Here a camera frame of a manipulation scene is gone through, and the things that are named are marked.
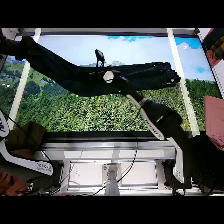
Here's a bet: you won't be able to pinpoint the olive garment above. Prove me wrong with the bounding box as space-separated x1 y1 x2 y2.
5 121 48 158

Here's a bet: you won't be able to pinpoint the red checked garment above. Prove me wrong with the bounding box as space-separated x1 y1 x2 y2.
201 28 224 68

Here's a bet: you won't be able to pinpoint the black garment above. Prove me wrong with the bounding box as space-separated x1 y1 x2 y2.
189 131 224 195

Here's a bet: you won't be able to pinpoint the brown garment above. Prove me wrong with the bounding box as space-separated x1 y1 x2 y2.
0 167 29 196

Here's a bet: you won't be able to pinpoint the black cable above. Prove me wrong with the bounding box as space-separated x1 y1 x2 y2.
0 111 54 164
89 131 139 196

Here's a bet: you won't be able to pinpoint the silver frame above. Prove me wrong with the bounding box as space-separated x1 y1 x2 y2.
34 139 188 196

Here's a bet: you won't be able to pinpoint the dark blue jeans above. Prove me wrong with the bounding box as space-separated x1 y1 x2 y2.
0 34 183 98

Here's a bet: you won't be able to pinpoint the pink garment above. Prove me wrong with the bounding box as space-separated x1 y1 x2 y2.
203 95 224 152

